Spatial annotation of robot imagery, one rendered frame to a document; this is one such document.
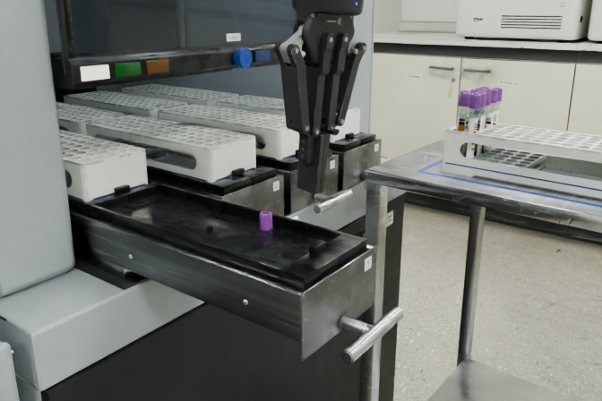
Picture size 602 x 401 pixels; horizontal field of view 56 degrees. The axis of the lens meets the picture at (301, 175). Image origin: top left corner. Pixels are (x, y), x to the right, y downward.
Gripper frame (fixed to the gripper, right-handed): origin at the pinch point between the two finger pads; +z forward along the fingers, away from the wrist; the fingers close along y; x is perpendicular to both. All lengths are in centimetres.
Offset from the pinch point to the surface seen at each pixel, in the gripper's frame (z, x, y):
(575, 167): 2.4, 18.2, -36.6
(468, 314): 48, -3, -63
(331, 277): 7.1, 11.0, 9.0
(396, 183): 7.0, -0.4, -19.8
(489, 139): -1.1, 9.3, -26.2
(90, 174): 5.8, -24.0, 14.2
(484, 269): 88, -40, -167
